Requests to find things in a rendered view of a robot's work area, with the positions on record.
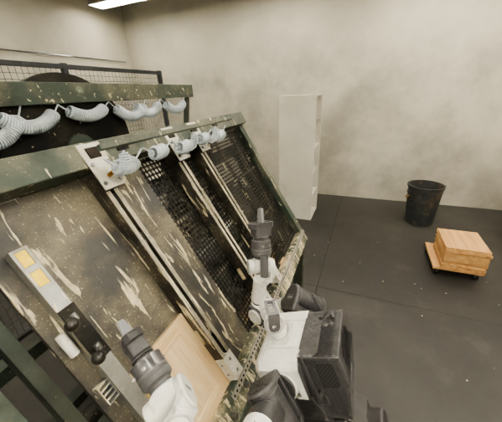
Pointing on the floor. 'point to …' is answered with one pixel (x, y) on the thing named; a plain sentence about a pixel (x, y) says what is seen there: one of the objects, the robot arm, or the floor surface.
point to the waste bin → (422, 202)
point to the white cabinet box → (300, 151)
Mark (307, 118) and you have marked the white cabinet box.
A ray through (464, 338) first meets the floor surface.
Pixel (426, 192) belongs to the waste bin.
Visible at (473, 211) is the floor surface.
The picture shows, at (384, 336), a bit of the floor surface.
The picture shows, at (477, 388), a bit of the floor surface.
